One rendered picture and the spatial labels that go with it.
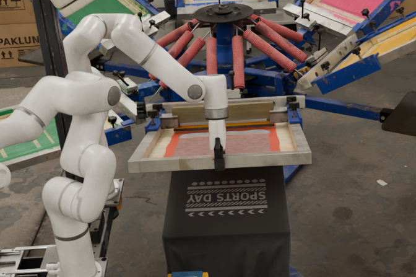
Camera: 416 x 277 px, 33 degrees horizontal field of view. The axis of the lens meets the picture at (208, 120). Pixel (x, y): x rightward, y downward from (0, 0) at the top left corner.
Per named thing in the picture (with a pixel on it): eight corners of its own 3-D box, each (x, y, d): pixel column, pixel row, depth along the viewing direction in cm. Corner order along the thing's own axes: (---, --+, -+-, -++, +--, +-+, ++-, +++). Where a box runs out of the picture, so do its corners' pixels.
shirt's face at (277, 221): (289, 232, 241) (289, 231, 240) (163, 238, 243) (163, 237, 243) (280, 162, 283) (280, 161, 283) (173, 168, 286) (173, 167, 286)
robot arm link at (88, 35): (46, 33, 205) (62, 13, 222) (72, 145, 222) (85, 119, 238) (93, 29, 204) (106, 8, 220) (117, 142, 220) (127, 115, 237)
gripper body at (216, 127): (205, 111, 226) (208, 145, 228) (203, 117, 216) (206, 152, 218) (228, 109, 225) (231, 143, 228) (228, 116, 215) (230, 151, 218)
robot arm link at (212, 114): (205, 105, 226) (205, 113, 226) (203, 110, 217) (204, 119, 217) (228, 103, 225) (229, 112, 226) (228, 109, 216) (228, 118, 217)
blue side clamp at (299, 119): (303, 136, 268) (302, 118, 267) (290, 137, 268) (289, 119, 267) (297, 121, 297) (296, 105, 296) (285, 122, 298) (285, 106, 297)
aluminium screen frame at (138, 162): (312, 163, 220) (311, 152, 220) (128, 173, 224) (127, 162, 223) (294, 119, 298) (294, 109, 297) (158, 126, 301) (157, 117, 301)
